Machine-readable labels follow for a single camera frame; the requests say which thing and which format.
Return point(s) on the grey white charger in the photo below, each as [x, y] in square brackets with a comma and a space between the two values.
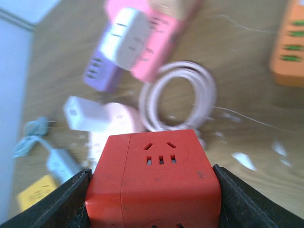
[85, 115]

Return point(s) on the pink triangular power strip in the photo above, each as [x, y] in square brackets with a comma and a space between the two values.
[165, 30]

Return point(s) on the white square plug adapter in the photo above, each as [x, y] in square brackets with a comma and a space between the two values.
[126, 37]

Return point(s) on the red cube socket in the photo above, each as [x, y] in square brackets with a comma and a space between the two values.
[154, 180]

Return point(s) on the orange power strip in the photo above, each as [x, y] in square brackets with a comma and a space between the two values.
[287, 59]

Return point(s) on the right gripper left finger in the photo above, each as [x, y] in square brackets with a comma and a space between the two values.
[63, 208]

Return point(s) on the purple power strip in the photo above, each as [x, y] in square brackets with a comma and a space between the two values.
[101, 73]

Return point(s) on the yellow cube socket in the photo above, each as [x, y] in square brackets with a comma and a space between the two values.
[36, 192]

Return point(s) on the beige cube socket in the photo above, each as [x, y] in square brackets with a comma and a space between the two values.
[182, 10]

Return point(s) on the pink round power socket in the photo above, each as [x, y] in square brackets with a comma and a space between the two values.
[123, 119]

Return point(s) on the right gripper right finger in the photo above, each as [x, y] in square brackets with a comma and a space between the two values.
[242, 206]

